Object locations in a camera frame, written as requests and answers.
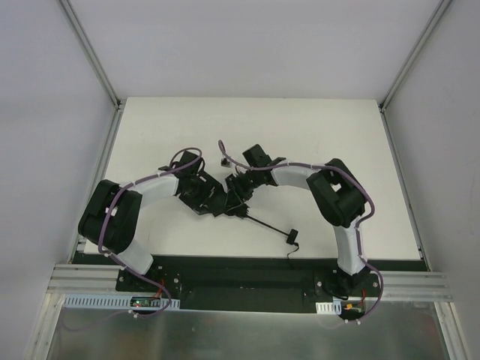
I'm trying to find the aluminium cross rail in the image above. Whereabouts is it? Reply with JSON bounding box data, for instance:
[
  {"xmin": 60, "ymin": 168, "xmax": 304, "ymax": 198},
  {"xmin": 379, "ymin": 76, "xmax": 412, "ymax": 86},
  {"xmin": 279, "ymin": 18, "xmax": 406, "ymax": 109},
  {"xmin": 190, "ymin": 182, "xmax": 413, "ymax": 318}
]
[{"xmin": 46, "ymin": 263, "xmax": 125, "ymax": 296}]

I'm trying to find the right white cable duct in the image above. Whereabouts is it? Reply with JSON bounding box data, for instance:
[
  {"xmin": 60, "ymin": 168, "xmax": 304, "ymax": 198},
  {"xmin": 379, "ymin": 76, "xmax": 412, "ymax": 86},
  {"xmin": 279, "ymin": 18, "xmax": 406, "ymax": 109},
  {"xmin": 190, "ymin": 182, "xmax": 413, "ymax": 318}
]
[{"xmin": 316, "ymin": 301, "xmax": 367, "ymax": 315}]

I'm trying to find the right circuit board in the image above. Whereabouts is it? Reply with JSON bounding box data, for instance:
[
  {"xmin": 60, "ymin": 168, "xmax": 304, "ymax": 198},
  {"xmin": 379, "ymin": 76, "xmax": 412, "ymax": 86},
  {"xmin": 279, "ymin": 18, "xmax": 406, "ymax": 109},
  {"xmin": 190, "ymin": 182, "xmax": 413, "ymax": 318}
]
[{"xmin": 342, "ymin": 302, "xmax": 365, "ymax": 314}]

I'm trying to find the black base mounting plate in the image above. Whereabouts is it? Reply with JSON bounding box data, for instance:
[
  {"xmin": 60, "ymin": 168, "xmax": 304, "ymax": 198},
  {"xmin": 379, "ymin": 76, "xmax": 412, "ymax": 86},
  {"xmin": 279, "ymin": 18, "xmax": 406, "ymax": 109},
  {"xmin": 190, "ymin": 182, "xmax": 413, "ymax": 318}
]
[{"xmin": 70, "ymin": 253, "xmax": 431, "ymax": 312}]

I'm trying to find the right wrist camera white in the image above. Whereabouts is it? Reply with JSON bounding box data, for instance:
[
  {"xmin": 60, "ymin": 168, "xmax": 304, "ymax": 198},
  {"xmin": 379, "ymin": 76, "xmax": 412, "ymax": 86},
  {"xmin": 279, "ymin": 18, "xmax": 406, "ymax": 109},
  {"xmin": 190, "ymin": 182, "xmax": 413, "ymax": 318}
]
[{"xmin": 220, "ymin": 157, "xmax": 231, "ymax": 167}]

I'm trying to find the left circuit board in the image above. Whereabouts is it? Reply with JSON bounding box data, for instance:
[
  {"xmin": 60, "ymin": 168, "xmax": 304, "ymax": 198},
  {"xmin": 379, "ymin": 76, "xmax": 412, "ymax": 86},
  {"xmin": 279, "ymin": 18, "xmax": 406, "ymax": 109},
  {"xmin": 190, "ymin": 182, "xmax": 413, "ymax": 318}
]
[{"xmin": 130, "ymin": 296, "xmax": 161, "ymax": 308}]

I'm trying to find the right aluminium frame post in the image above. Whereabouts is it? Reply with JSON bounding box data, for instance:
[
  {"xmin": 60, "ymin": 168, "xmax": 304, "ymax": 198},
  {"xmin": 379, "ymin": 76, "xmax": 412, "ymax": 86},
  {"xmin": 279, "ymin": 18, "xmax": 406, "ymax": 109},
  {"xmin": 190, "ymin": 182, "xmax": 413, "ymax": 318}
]
[{"xmin": 379, "ymin": 0, "xmax": 455, "ymax": 113}]

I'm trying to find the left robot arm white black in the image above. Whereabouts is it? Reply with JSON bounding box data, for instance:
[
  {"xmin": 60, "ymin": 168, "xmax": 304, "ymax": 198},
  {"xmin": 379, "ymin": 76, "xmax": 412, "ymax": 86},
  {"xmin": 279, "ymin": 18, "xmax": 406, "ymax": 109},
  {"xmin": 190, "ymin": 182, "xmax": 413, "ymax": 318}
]
[{"xmin": 78, "ymin": 148, "xmax": 227, "ymax": 275}]

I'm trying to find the white cable duct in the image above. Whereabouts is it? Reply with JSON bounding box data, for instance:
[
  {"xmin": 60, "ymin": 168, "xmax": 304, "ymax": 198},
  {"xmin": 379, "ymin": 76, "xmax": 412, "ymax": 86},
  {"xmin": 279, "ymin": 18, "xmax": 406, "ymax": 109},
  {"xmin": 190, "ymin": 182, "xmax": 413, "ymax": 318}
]
[
  {"xmin": 64, "ymin": 295, "xmax": 180, "ymax": 311},
  {"xmin": 316, "ymin": 301, "xmax": 367, "ymax": 315}
]

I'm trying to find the left aluminium frame post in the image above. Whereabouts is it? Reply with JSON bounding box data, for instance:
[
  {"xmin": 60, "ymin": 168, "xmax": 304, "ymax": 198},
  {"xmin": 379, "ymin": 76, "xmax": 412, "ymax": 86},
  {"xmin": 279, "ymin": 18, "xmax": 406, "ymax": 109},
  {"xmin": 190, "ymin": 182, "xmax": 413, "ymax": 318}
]
[{"xmin": 57, "ymin": 0, "xmax": 122, "ymax": 110}]

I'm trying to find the aluminium frame post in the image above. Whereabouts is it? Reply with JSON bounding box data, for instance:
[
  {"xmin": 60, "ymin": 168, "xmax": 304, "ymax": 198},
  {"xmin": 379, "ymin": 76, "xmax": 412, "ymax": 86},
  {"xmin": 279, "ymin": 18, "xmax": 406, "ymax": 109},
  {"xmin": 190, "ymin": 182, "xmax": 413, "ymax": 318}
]
[
  {"xmin": 57, "ymin": 0, "xmax": 122, "ymax": 110},
  {"xmin": 379, "ymin": 0, "xmax": 455, "ymax": 113}
]

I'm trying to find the black folding umbrella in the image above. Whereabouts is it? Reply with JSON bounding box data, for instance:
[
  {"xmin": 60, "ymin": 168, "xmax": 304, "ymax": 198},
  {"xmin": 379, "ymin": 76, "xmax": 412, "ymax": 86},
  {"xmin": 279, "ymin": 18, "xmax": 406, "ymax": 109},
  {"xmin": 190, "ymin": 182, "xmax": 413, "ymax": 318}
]
[{"xmin": 208, "ymin": 189, "xmax": 300, "ymax": 269}]

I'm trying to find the circuit board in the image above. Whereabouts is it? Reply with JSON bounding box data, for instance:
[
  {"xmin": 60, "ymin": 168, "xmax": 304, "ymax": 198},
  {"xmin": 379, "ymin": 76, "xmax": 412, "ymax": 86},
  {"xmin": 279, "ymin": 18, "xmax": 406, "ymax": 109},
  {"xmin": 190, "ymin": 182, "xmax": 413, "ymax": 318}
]
[
  {"xmin": 130, "ymin": 296, "xmax": 161, "ymax": 308},
  {"xmin": 342, "ymin": 302, "xmax": 365, "ymax": 314}
]

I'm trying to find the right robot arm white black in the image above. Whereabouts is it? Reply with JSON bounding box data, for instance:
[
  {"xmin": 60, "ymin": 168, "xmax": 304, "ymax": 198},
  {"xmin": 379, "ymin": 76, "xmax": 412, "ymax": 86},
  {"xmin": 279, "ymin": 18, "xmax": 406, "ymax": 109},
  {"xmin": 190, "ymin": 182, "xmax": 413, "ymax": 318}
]
[{"xmin": 224, "ymin": 144, "xmax": 370, "ymax": 300}]

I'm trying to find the left white cable duct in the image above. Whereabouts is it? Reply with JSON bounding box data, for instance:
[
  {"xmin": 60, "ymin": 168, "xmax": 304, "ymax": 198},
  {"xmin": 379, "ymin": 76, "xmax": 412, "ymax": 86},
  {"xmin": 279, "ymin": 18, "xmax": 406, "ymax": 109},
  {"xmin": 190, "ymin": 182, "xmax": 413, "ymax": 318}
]
[{"xmin": 64, "ymin": 295, "xmax": 180, "ymax": 311}]

